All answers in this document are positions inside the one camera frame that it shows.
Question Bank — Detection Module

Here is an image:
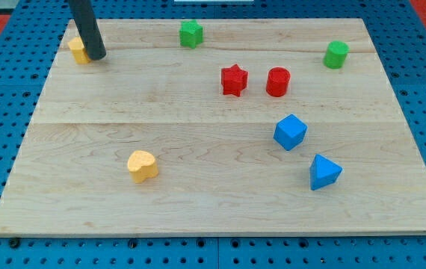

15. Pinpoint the green cylinder block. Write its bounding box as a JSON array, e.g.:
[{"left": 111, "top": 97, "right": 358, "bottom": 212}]
[{"left": 323, "top": 40, "right": 350, "bottom": 69}]

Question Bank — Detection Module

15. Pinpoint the light wooden board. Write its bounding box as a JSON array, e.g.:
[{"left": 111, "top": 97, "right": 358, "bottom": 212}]
[{"left": 0, "top": 19, "right": 426, "bottom": 238}]

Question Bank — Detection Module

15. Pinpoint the yellow heart block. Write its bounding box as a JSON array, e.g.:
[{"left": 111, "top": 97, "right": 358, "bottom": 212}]
[{"left": 127, "top": 150, "right": 159, "bottom": 184}]

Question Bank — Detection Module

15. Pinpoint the red cylinder block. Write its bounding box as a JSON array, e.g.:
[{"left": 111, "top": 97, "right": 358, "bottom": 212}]
[{"left": 266, "top": 67, "right": 291, "bottom": 97}]

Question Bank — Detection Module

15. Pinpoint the yellow hexagon block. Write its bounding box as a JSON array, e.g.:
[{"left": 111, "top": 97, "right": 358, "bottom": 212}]
[{"left": 67, "top": 37, "right": 91, "bottom": 64}]

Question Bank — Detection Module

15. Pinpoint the blue triangle block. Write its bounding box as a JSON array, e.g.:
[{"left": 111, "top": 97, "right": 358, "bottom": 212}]
[{"left": 309, "top": 154, "right": 343, "bottom": 191}]

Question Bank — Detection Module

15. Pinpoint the blue cube block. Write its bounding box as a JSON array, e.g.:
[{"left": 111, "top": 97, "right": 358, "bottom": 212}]
[{"left": 274, "top": 114, "right": 307, "bottom": 151}]

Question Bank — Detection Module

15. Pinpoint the red star block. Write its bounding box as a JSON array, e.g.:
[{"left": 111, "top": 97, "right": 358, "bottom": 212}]
[{"left": 220, "top": 64, "right": 248, "bottom": 97}]

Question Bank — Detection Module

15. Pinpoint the green star block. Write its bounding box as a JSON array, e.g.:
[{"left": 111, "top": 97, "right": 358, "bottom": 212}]
[{"left": 179, "top": 19, "right": 203, "bottom": 49}]

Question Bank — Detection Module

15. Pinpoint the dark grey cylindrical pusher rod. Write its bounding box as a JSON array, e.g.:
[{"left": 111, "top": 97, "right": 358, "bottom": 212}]
[{"left": 68, "top": 0, "right": 107, "bottom": 61}]

